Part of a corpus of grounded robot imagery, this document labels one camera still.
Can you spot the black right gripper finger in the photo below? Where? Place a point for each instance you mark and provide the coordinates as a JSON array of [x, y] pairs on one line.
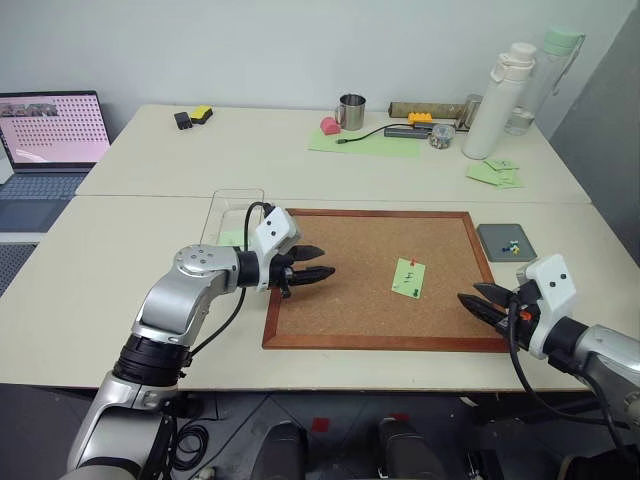
[[492, 294], [480, 309]]

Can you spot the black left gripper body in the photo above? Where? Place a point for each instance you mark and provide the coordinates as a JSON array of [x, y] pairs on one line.
[[281, 272]]

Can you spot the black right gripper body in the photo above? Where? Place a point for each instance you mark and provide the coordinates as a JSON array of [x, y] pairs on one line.
[[522, 315]]

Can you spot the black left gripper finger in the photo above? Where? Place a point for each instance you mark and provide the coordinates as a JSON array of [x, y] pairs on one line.
[[310, 252], [312, 275]]

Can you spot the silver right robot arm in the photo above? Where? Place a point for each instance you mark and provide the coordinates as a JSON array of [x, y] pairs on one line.
[[607, 355]]

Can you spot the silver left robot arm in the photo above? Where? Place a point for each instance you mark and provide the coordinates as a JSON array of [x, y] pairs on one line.
[[165, 300]]

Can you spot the wood-framed cork board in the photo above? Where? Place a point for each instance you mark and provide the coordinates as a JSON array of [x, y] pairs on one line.
[[350, 300]]

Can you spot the pale green paper label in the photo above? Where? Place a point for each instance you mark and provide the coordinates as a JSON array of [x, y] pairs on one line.
[[230, 238]]

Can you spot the green paper note with writing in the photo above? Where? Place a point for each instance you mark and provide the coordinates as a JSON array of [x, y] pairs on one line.
[[406, 280]]

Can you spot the small jar of pins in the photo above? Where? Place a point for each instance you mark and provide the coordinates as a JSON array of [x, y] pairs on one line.
[[441, 137]]

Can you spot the grey flat tray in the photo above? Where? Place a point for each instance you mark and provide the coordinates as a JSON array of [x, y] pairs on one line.
[[495, 237]]

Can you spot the clear plastic box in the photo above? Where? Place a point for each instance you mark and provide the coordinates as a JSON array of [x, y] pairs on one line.
[[235, 205]]

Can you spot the large green paper sheet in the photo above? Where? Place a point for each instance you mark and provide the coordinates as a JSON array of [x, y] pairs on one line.
[[370, 147]]

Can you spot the pink rounded object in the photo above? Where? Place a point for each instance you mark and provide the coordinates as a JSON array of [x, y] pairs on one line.
[[330, 126]]

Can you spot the stainless steel mug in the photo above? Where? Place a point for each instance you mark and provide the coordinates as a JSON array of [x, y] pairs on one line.
[[352, 112]]

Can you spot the grey usb hub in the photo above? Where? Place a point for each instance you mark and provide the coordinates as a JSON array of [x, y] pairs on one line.
[[405, 132]]

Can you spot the dark rounded shape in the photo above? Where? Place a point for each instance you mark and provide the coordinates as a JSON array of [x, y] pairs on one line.
[[410, 450], [280, 452]]

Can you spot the yellow toy brick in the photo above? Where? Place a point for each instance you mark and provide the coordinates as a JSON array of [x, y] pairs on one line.
[[421, 118]]

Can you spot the yellow and black sponge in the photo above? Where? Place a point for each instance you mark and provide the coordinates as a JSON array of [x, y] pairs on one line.
[[201, 114]]

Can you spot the black whiteboard eraser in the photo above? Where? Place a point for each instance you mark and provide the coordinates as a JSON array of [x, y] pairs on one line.
[[183, 121]]

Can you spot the silver metal box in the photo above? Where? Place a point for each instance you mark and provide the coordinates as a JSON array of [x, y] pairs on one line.
[[470, 112]]

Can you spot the brown cork roll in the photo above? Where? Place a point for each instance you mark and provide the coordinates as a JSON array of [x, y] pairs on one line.
[[425, 109]]

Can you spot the white water bottle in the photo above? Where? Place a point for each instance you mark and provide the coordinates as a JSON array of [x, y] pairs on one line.
[[487, 110]]

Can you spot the clear bottle with green lid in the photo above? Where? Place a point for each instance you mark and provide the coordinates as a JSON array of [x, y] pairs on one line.
[[545, 85]]

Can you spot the black perforated floor mat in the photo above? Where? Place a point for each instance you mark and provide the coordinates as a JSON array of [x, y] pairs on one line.
[[15, 267]]

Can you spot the open grey laptop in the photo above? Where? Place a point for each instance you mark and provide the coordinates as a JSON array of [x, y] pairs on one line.
[[50, 135]]

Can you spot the white device beside laptop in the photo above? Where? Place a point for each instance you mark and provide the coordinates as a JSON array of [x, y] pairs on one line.
[[5, 165]]

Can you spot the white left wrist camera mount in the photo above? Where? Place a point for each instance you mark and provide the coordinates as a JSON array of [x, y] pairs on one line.
[[272, 232]]

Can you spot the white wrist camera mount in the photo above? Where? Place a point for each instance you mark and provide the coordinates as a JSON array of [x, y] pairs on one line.
[[552, 285], [272, 232]]

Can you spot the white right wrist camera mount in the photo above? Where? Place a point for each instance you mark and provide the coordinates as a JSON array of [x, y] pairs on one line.
[[552, 285]]

